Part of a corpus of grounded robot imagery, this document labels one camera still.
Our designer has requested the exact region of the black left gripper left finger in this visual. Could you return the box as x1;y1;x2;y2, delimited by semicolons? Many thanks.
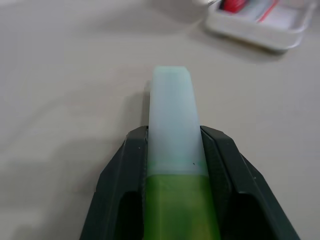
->
79;126;150;240

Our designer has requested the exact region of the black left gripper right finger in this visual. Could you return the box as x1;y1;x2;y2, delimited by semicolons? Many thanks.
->
199;125;302;240

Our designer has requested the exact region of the green highlighter marker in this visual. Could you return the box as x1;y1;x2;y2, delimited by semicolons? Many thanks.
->
143;65;222;240

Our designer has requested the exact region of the red marker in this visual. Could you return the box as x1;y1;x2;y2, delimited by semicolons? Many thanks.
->
219;0;248;13

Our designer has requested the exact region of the white plastic tray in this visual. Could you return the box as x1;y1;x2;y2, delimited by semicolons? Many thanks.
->
204;0;317;53

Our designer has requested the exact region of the clear plastic bag red-striped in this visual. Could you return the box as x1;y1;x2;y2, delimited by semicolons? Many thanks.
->
246;0;305;28

